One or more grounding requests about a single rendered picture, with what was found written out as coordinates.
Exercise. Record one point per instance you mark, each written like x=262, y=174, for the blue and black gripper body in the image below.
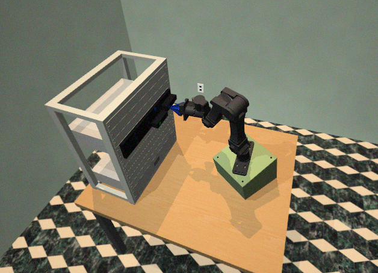
x=186, y=110

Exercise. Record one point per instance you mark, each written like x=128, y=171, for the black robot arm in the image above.
x=235, y=111

